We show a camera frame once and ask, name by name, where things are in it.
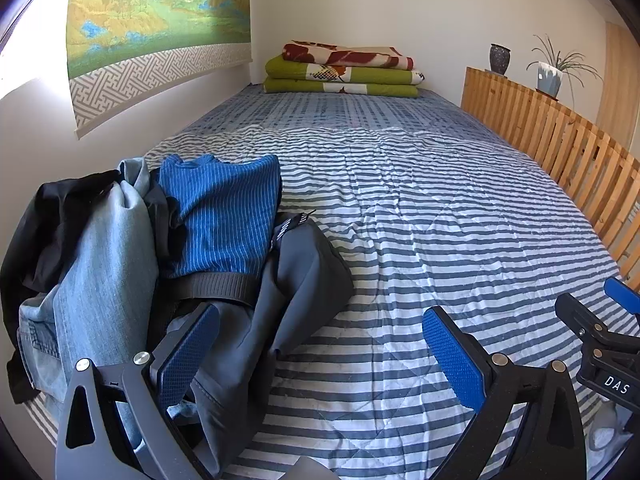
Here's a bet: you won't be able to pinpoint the person's right hand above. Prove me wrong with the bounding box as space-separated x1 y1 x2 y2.
590 402 632 453

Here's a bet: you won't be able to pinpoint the red patterned folded blanket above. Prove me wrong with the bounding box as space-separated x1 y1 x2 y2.
281 40 415 72

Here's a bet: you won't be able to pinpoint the blue striped sweater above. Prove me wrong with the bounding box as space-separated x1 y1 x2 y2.
157 154 282 280

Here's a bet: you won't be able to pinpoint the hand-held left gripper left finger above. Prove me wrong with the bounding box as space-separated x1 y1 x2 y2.
54 304 221 480

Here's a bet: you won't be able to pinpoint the landscape wall hanging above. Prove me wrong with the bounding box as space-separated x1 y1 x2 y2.
66 0 252 139

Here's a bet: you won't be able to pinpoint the striped blue white bedspread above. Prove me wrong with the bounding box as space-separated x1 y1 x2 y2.
25 82 640 480

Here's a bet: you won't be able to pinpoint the light blue jeans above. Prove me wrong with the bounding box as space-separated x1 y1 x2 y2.
17 157 173 461

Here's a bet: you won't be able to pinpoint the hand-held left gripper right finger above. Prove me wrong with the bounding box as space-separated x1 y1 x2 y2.
422 306 587 480

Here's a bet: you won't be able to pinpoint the grey pants with drawstring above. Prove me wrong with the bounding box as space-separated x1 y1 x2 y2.
160 211 355 480

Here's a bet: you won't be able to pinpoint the wooden slatted bed rail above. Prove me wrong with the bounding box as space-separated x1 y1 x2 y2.
460 66 640 291

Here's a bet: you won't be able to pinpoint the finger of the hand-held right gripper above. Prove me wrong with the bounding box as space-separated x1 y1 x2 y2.
603 276 640 317
555 292 613 343

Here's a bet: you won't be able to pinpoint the black garment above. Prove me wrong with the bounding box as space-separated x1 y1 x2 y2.
0 169 187 405

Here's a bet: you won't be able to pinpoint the dark ceramic vase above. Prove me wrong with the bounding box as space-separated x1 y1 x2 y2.
489 43 512 76

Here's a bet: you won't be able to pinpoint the potted plant in pale pot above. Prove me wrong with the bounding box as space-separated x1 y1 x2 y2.
526 34 599 100

